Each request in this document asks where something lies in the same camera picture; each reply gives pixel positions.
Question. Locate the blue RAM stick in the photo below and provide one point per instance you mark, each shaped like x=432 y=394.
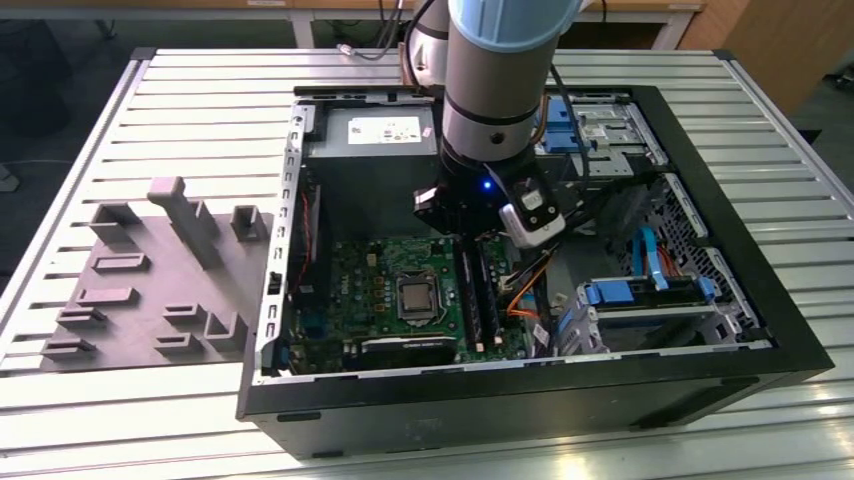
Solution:
x=470 y=300

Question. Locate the installed RAM stick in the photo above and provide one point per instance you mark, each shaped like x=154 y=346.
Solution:
x=491 y=305

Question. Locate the grey power supply unit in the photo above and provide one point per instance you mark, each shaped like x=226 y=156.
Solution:
x=360 y=190

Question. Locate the silver CPU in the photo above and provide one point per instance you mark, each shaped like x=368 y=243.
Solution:
x=416 y=296

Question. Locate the blue plastic drive latch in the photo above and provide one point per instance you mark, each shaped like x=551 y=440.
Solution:
x=562 y=140

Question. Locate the CPU socket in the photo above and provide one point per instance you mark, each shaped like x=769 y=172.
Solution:
x=416 y=314

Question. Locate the green motherboard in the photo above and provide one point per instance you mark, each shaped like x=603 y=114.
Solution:
x=360 y=300

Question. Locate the grey metal drive cage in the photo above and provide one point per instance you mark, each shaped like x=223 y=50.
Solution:
x=621 y=165

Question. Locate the black graphics card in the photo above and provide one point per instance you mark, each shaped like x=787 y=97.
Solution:
x=407 y=350

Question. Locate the hard disk in blue carrier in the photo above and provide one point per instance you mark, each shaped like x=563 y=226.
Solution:
x=641 y=295

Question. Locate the grey metal disk bay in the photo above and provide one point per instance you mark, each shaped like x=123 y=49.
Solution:
x=661 y=311

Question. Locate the black PC case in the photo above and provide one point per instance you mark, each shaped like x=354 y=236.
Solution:
x=534 y=415

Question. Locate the grey parts rack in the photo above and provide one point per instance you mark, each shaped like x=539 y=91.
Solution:
x=174 y=290

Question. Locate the wooden cabinet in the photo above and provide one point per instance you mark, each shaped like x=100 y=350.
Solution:
x=781 y=45

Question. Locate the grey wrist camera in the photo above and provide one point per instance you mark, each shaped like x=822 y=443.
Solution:
x=534 y=225

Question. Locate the wooden desk with white frame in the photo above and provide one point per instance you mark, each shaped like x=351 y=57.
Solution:
x=667 y=7

